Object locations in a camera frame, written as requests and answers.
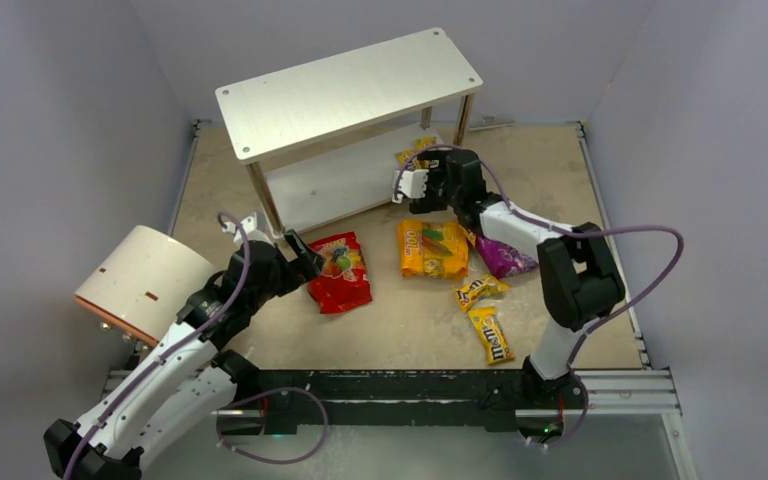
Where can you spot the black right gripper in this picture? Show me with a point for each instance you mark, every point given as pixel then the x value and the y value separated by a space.
pixel 433 187

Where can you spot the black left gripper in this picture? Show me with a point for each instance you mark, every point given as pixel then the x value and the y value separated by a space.
pixel 292 263

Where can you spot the yellow m&m's bag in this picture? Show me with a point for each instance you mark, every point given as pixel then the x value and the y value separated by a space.
pixel 470 236
pixel 496 347
pixel 423 143
pixel 468 295
pixel 409 159

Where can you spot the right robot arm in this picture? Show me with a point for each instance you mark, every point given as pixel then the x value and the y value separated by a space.
pixel 580 280

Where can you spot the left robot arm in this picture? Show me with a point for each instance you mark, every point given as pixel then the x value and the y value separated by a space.
pixel 186 310

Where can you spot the white two-tier shelf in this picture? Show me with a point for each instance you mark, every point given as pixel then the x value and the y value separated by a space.
pixel 276 114

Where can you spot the red assorted gummy bag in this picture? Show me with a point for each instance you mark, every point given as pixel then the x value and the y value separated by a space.
pixel 343 284

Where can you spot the orange mango gummy bag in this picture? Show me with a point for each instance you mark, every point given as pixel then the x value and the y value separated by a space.
pixel 433 250

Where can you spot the purple grape gummy bag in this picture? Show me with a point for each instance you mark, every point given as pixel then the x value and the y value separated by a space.
pixel 501 260

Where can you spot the white cylinder container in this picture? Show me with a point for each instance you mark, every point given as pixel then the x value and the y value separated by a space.
pixel 143 283

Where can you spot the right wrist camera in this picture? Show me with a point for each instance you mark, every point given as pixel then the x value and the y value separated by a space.
pixel 409 184

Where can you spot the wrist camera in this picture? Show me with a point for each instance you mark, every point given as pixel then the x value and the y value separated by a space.
pixel 254 227
pixel 409 184

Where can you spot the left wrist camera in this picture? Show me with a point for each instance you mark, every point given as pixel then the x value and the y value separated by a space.
pixel 254 227

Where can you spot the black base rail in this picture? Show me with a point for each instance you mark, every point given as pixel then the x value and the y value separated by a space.
pixel 496 400

